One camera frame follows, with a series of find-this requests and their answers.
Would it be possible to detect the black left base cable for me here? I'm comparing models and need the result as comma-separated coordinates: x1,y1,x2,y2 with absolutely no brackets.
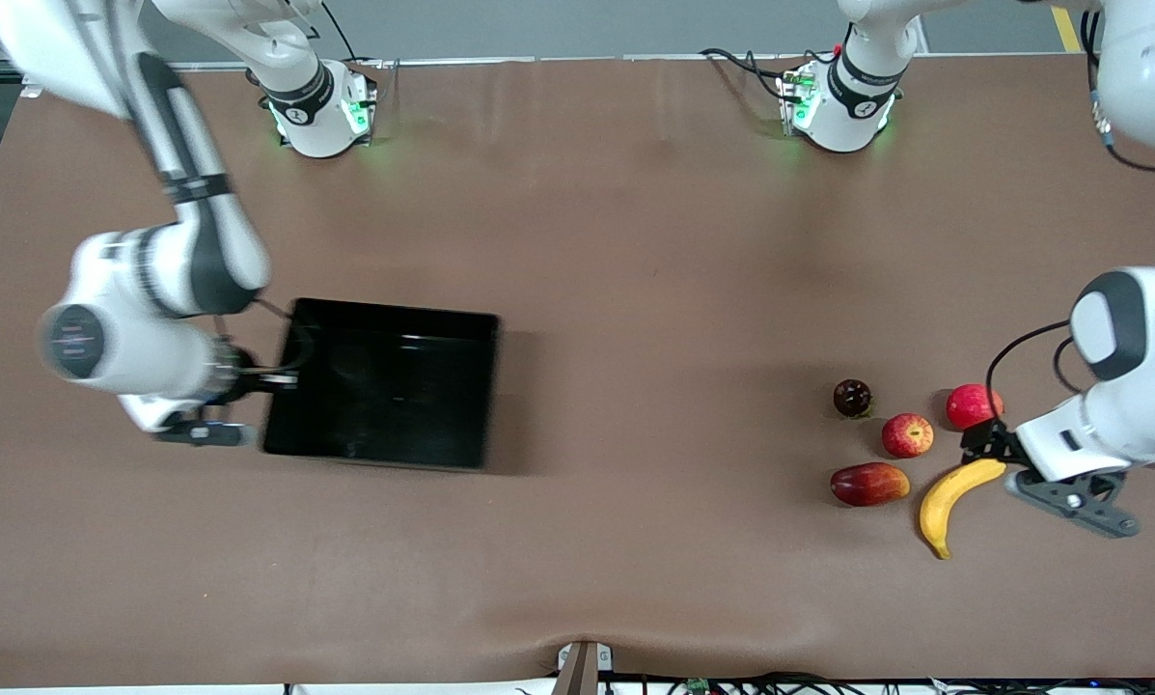
701,46,834,102

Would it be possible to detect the yellow banana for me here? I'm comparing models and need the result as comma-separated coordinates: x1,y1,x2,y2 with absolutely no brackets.
919,459,1008,561

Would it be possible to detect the dark purple round fruit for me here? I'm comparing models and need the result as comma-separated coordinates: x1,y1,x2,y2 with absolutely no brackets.
833,378,874,420

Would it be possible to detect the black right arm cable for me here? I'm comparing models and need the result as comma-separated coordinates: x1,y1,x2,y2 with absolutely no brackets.
212,297,300,379

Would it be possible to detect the small red yellow apple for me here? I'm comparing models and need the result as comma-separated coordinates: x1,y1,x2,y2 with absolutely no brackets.
881,413,935,459

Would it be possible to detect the red round apple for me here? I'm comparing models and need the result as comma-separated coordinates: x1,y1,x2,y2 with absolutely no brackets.
946,383,1005,432

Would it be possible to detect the red yellow mango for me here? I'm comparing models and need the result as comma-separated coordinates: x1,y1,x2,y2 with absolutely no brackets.
829,461,912,509

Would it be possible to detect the black base cable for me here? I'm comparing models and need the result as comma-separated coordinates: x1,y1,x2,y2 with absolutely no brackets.
701,46,834,102
321,0,390,107

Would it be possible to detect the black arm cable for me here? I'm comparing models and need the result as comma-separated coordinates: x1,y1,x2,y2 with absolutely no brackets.
212,297,300,379
985,319,1089,426

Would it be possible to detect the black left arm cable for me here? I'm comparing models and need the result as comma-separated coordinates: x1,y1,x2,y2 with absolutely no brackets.
985,319,1089,426

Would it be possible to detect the front camera mount bracket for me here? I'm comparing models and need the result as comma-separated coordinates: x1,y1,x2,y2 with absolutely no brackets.
553,640,615,695

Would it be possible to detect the black cable bundle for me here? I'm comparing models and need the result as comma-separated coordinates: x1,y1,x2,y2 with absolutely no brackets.
514,671,1155,695

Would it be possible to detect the brown table mat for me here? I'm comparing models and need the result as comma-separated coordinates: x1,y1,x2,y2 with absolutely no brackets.
0,53,1155,688

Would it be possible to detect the black plastic tray box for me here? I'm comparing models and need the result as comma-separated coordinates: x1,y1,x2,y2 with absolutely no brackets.
262,297,501,472

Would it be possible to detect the black right base cable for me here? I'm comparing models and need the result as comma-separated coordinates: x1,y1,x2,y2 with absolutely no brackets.
321,0,390,107

